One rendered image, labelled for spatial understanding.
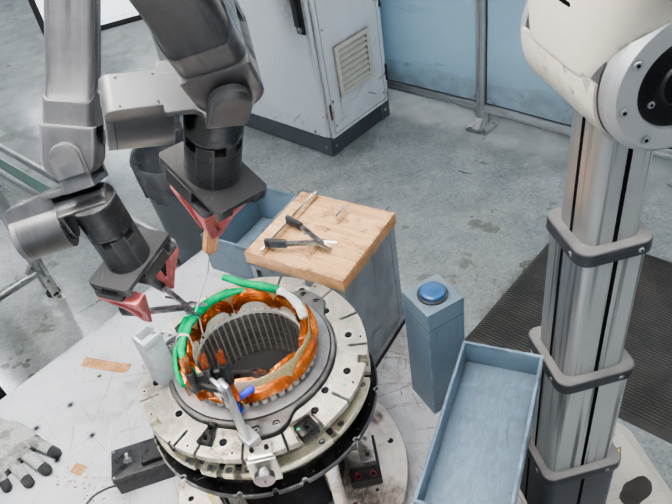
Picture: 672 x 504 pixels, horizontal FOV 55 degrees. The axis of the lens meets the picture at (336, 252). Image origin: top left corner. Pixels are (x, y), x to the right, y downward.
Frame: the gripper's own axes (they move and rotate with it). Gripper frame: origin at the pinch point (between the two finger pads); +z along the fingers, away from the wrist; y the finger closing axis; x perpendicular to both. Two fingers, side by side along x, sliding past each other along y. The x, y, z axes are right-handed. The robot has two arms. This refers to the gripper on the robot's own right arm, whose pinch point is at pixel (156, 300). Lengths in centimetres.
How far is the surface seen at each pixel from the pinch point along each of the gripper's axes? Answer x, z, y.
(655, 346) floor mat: 74, 130, -101
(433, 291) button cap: 32.2, 15.3, -21.5
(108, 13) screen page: -63, -1, -74
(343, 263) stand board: 16.9, 13.3, -22.3
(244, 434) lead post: 20.3, 3.0, 13.4
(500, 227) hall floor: 13, 137, -151
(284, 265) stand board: 7.1, 13.2, -19.7
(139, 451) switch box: -12.8, 33.1, 11.0
